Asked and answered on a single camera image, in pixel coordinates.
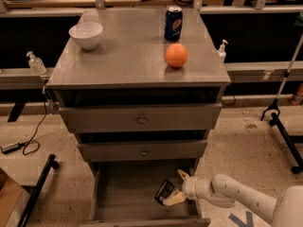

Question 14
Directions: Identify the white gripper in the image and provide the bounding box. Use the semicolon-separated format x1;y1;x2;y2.
160;169;198;206

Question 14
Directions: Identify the black rxbar chocolate bar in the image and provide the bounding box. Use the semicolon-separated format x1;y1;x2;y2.
154;180;175;205

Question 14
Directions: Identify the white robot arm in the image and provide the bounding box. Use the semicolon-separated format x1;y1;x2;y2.
160;169;303;227

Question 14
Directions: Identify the middle grey drawer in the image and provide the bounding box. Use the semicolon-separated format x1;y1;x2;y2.
78;140;206;162

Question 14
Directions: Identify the open bottom grey drawer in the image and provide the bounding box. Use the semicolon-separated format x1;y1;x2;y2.
80;159;210;227

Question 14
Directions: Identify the top grey drawer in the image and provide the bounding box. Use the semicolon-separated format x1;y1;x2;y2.
60;103;222;133

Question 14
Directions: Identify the grey wooden drawer cabinet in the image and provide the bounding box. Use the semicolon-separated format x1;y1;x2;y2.
45;7;232;227

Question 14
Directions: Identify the black metal leg right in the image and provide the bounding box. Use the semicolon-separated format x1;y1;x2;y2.
270;113;303;174

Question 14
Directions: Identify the black metal leg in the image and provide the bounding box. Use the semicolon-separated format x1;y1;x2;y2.
270;113;303;174
17;154;59;227

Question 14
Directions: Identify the grabber reacher tool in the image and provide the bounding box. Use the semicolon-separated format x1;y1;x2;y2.
260;34;303;120

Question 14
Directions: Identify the orange fruit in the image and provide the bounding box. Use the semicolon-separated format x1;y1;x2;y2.
165;44;188;68

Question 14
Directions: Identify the black metal leg left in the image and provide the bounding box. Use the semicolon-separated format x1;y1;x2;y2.
17;154;59;227

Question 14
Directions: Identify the white pump bottle right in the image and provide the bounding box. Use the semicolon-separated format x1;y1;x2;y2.
218;40;228;62

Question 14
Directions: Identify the orange bottle on shelf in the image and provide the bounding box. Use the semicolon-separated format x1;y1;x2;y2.
290;83;303;105

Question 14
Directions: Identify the brown cardboard box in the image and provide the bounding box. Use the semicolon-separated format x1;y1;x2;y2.
0;168;23;227

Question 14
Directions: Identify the blue pepsi can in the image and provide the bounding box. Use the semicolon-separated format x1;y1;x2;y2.
165;7;183;41

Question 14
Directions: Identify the white ceramic bowl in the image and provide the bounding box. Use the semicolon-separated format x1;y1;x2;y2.
69;22;103;50

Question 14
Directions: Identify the clear sanitizer bottle left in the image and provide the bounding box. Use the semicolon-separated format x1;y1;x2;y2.
27;51;46;75

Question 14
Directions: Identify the black power adapter with cable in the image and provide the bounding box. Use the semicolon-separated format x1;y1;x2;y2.
0;104;47;156

